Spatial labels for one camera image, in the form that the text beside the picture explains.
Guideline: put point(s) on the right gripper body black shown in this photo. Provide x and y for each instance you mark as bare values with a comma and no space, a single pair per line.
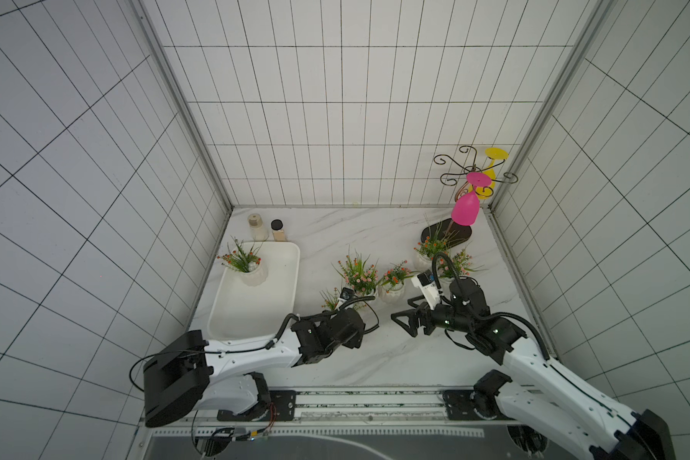
425,318

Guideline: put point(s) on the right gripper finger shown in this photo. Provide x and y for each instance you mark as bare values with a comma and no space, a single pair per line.
418,303
408,320

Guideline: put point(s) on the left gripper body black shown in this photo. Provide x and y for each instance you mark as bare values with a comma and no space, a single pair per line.
354,342

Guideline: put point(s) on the potted gypsophila red-orange front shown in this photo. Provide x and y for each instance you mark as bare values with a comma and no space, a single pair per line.
331,301

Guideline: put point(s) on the potted gypsophila pink centre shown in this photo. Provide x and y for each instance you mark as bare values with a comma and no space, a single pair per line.
359,275

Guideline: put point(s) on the potted gypsophila red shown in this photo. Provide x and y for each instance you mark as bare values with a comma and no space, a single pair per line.
243,258

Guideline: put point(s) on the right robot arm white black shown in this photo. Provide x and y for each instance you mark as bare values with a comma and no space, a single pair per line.
528,385

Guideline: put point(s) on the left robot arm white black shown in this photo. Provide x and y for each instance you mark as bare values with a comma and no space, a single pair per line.
194,373

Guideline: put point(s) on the potted gypsophila small centre-right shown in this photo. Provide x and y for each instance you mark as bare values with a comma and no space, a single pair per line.
393,283

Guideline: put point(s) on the potted gypsophila right front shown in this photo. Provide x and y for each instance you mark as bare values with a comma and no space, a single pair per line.
462,261

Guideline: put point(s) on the potted gypsophila right back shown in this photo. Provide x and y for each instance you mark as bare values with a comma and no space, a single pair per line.
431,247

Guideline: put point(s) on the white storage tray box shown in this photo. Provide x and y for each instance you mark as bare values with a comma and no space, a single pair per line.
242,312

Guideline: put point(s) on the black metal glass rack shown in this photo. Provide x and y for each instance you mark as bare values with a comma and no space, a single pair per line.
460,233

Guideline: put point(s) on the pink wine glass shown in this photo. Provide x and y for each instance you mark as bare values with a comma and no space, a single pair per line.
466,208

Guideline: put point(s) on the black-lid spice jar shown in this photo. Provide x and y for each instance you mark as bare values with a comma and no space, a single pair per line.
278,231

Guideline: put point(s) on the white-lid spice jar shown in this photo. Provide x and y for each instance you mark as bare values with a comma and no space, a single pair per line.
257,226

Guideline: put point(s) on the yellow wine glass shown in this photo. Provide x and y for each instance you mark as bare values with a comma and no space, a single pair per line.
497,157

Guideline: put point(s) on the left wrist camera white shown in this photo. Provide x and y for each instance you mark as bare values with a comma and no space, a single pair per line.
346,294

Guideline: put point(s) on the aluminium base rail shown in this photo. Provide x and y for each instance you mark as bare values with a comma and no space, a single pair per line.
341,406

